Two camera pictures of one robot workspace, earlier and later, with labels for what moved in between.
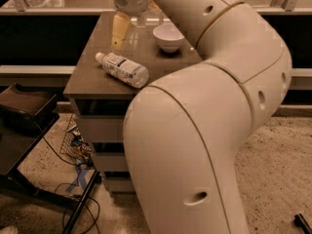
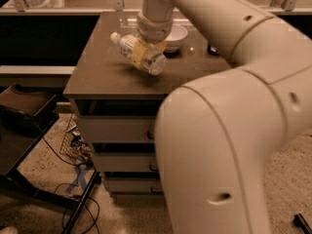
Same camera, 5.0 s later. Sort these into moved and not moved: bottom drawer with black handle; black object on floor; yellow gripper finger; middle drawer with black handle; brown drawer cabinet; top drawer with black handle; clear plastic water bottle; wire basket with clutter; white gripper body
Moved: clear plastic water bottle; yellow gripper finger; white gripper body
Not moved: black object on floor; bottom drawer with black handle; top drawer with black handle; middle drawer with black handle; wire basket with clutter; brown drawer cabinet
